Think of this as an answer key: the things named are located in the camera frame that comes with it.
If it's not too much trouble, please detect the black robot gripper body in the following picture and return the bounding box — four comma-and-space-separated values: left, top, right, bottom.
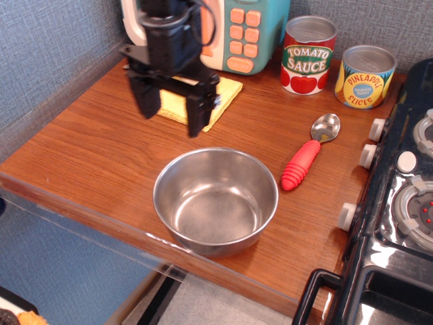
120, 20, 220, 104

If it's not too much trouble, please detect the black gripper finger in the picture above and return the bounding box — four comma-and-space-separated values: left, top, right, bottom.
129, 76, 160, 119
187, 95, 217, 138

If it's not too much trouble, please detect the stainless steel pot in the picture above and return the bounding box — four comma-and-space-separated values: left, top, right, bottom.
153, 148, 279, 257

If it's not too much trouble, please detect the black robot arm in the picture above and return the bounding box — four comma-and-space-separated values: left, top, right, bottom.
120, 1, 220, 137

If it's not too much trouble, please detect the yellow folded cloth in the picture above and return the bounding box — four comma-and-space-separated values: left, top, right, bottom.
158, 77, 243, 132

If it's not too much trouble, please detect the toy microwave teal white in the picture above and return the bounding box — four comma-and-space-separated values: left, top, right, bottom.
121, 1, 290, 75

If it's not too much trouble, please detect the tomato sauce can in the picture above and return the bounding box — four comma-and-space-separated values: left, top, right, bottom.
280, 16, 338, 95

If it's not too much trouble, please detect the pineapple slices can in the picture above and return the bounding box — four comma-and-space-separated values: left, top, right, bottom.
334, 45, 397, 110

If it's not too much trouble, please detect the black toy stove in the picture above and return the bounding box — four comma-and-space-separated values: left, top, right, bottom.
293, 59, 432, 324

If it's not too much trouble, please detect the orange object bottom left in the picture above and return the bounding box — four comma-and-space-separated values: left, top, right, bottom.
16, 311, 48, 325

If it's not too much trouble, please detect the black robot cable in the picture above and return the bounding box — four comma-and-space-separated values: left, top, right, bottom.
189, 0, 217, 48

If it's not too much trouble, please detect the spoon with red handle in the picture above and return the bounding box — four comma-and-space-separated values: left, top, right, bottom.
280, 113, 341, 191

